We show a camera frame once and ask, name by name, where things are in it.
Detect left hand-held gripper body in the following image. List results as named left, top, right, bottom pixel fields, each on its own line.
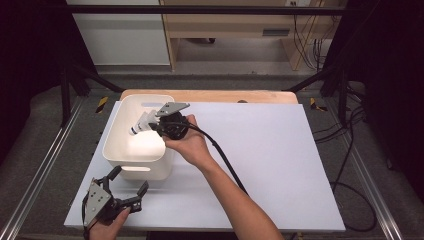
left=82, top=176, right=143, bottom=227

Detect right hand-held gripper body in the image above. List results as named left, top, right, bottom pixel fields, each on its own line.
left=154, top=102, right=191, bottom=141

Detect white plastic storage bin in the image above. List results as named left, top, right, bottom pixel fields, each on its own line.
left=101, top=93, right=177, bottom=182

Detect person's right hand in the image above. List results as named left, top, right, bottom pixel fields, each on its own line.
left=163, top=114, right=215, bottom=170

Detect person's left hand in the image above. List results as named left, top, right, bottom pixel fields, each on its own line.
left=88, top=206, right=132, bottom=240

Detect wooden table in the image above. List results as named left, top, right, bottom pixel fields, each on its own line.
left=119, top=88, right=299, bottom=105

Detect yellow black striped tape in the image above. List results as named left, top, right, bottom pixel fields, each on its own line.
left=309, top=97, right=328, bottom=113
left=95, top=96, right=110, bottom=114

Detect black metal stand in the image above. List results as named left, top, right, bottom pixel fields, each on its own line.
left=59, top=63, right=125, bottom=128
left=282, top=64, right=349, bottom=127

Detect white cabinet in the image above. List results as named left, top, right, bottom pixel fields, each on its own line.
left=65, top=0, right=172, bottom=67

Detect light wooden desk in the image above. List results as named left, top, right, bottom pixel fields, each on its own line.
left=159, top=0, right=348, bottom=72

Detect black horizontal bar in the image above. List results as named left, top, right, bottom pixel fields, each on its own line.
left=64, top=4, right=359, bottom=16

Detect black curtain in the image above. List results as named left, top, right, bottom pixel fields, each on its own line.
left=0, top=0, right=98, bottom=164
left=328, top=0, right=424, bottom=194

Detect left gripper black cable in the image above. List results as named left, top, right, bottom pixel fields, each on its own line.
left=81, top=193, right=93, bottom=240

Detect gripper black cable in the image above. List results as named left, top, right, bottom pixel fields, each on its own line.
left=81, top=193, right=93, bottom=240
left=151, top=120, right=249, bottom=196

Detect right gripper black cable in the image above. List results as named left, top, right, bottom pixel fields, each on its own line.
left=151, top=120, right=249, bottom=196

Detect aluminium floor rail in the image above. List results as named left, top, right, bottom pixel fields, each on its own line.
left=0, top=98, right=86, bottom=240
left=324, top=98, right=405, bottom=240

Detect cables hanging at desk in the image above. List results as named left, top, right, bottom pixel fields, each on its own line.
left=292, top=14, right=333, bottom=72

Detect black floor cables bundle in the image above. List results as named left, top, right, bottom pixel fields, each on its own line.
left=313, top=83, right=368, bottom=188

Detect long black looped cable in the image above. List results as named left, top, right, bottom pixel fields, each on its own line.
left=329, top=181, right=378, bottom=233

